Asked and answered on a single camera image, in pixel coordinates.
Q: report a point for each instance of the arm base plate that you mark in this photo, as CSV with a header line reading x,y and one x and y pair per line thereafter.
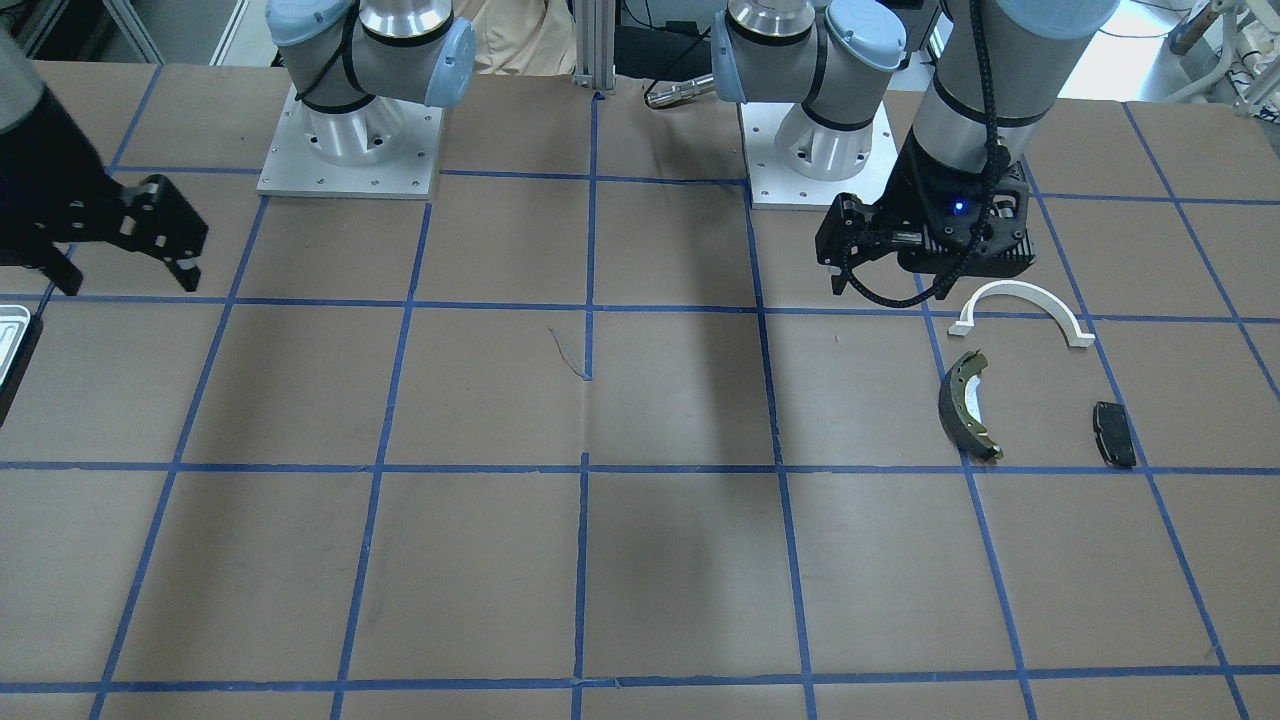
x,y
777,186
387,150

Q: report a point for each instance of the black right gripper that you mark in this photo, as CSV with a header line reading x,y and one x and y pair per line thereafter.
x,y
48,165

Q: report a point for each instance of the white curved plastic part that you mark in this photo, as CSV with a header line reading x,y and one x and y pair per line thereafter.
x,y
1073,332

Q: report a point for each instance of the black brake pad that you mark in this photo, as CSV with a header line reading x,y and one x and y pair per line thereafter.
x,y
1113,435

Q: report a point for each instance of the aluminium frame post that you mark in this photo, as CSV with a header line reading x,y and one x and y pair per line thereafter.
x,y
595,23

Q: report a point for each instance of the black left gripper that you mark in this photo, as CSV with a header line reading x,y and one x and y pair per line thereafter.
x,y
912,192

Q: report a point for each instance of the green brake shoe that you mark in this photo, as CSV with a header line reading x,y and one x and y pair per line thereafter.
x,y
959,408

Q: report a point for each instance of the person in beige shirt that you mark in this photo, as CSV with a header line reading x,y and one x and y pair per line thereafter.
x,y
522,38

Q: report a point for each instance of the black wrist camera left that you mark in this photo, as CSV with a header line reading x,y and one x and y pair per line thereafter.
x,y
848,237

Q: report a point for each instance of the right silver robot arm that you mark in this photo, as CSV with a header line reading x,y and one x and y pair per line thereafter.
x,y
350,62

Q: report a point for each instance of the silver metal tray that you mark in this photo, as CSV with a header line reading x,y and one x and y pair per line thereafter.
x,y
20,329

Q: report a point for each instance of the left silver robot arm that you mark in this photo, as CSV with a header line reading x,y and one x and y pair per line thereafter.
x,y
997,77

